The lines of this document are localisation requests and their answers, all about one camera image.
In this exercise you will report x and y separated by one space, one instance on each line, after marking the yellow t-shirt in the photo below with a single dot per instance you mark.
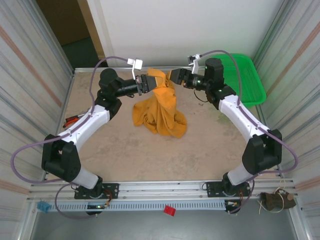
165 112

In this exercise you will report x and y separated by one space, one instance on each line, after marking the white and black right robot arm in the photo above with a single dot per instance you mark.
235 110

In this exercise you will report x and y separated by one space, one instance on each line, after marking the green plastic basket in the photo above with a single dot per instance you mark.
250 82

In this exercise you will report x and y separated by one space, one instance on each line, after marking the brown wooden door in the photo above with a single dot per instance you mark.
62 20

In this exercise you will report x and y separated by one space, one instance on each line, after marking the red plastic block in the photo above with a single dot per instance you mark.
169 210

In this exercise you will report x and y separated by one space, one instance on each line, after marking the blue plastic clip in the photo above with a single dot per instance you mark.
43 207

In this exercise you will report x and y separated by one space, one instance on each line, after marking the brown cloth pouch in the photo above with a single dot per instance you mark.
275 202

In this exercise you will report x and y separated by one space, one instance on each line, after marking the aluminium table edge rail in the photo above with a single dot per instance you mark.
85 69

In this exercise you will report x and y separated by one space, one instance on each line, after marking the white door frame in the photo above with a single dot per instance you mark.
100 25

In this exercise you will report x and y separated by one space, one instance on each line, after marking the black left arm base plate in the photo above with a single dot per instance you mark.
112 191

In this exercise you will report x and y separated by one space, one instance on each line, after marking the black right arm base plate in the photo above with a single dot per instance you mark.
213 190

